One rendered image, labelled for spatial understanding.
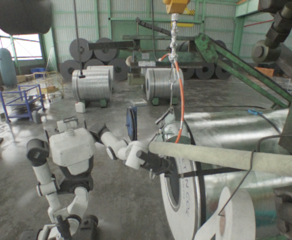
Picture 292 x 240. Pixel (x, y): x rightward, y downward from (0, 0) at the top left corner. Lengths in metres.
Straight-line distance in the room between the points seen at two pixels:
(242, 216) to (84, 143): 0.94
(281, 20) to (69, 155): 1.09
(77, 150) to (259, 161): 0.98
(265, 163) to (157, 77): 5.86
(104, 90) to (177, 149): 5.67
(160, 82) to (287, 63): 5.74
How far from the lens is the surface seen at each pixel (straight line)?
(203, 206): 1.06
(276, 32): 0.36
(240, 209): 0.39
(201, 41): 1.86
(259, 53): 0.39
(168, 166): 0.86
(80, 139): 1.12
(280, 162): 0.33
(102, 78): 6.03
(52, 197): 1.35
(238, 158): 0.34
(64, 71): 12.87
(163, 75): 6.18
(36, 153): 1.15
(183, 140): 0.91
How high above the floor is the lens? 1.80
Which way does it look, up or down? 22 degrees down
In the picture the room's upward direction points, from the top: straight up
